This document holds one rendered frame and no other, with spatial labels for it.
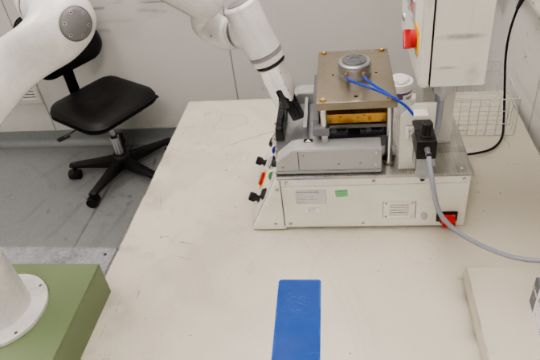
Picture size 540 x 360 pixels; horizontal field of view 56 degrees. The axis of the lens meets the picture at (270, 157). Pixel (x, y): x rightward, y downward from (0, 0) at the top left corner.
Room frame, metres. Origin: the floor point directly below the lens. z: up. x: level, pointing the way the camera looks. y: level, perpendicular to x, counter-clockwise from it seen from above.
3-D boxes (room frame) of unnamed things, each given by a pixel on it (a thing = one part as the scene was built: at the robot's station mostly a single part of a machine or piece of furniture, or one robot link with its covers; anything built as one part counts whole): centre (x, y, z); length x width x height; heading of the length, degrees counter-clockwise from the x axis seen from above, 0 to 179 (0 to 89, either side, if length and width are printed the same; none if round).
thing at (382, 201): (1.10, -0.22, 0.84); 0.53 x 0.37 x 0.17; 80
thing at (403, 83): (1.46, -0.45, 0.82); 0.09 x 0.09 x 0.15
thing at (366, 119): (1.11, -0.23, 1.07); 0.22 x 0.17 x 0.10; 170
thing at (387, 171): (1.11, -0.26, 0.93); 0.46 x 0.35 x 0.01; 80
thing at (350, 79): (1.09, -0.26, 1.08); 0.31 x 0.24 x 0.13; 170
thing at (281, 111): (1.15, -0.04, 0.99); 0.15 x 0.02 x 0.04; 170
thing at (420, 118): (0.87, -0.32, 1.05); 0.15 x 0.05 x 0.15; 170
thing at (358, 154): (0.99, -0.13, 0.96); 0.26 x 0.05 x 0.07; 80
